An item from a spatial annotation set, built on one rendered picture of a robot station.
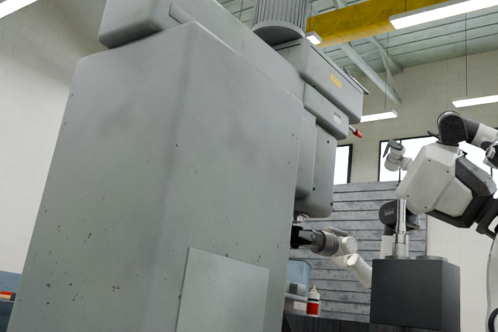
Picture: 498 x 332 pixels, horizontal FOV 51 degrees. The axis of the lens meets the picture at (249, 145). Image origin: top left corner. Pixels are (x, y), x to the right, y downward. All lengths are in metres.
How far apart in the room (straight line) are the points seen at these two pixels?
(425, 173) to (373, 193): 8.17
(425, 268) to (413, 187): 0.59
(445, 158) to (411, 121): 8.47
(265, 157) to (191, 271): 0.39
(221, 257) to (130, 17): 0.63
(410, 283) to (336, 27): 5.98
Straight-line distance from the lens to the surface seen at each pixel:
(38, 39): 9.16
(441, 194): 2.08
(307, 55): 1.84
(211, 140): 1.19
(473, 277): 9.44
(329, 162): 1.93
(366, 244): 10.07
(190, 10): 1.41
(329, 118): 1.92
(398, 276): 1.60
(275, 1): 1.91
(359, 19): 7.21
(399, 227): 1.68
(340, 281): 10.19
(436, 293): 1.55
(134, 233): 1.10
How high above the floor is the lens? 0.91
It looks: 19 degrees up
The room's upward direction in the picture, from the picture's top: 8 degrees clockwise
